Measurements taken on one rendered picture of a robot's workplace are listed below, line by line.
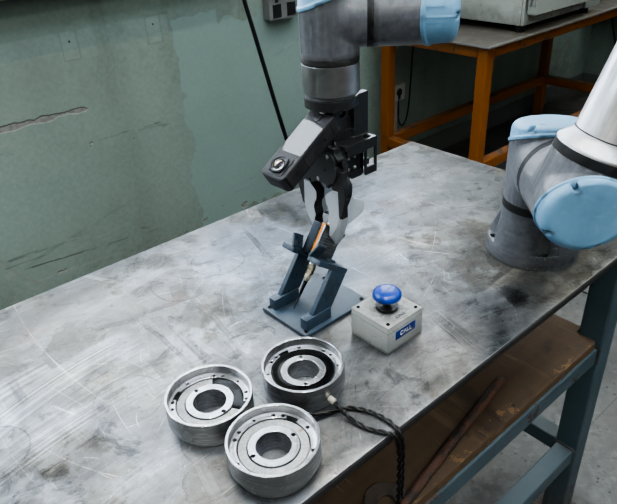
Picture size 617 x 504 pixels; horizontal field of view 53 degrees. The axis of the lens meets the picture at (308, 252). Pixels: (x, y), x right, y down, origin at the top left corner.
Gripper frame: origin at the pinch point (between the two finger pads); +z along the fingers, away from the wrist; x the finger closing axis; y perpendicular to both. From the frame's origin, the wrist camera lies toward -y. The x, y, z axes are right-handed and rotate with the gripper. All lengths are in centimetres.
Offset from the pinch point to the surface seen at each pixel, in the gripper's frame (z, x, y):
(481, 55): 18, 85, 163
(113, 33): -4, 149, 41
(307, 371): 10.9, -10.8, -13.7
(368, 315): 7.3, -11.3, -2.8
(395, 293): 4.4, -13.2, 0.5
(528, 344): 37, -13, 41
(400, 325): 8.0, -15.3, -0.8
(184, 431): 8.9, -10.2, -31.8
